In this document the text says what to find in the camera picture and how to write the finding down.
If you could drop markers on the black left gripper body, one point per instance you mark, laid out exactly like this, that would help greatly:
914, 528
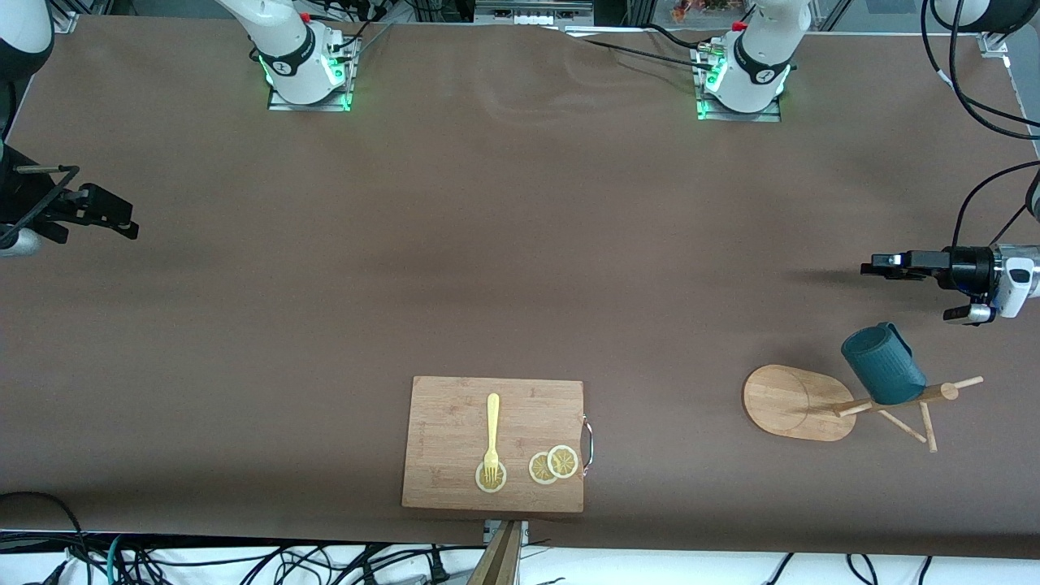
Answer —
965, 266

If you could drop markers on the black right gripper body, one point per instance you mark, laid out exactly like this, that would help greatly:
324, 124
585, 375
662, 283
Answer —
24, 195

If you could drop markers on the teal ribbed cup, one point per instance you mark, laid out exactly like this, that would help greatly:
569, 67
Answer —
886, 366

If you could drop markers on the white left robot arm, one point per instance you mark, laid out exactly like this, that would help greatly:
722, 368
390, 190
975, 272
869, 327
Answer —
764, 49

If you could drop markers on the wooden mug rack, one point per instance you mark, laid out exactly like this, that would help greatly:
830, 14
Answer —
788, 402

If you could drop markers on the lemon slice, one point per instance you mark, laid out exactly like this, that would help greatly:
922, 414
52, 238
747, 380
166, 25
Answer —
563, 461
538, 470
481, 483

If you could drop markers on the bamboo cutting board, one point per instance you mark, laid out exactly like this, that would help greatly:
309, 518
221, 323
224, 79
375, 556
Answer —
447, 431

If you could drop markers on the yellow plastic fork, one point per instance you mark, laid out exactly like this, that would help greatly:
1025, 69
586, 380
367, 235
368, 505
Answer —
492, 422

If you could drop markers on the white power strip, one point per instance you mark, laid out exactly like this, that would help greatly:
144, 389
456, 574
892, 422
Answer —
532, 12

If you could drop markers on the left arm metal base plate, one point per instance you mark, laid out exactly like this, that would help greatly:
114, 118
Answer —
743, 116

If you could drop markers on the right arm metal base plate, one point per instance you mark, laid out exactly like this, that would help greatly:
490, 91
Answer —
309, 106

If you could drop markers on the aluminium frame profile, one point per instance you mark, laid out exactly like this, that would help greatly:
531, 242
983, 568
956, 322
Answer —
995, 42

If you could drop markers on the metal post bracket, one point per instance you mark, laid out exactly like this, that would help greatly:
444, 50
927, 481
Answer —
522, 532

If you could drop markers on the wooden post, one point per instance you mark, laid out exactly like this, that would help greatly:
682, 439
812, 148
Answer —
500, 565

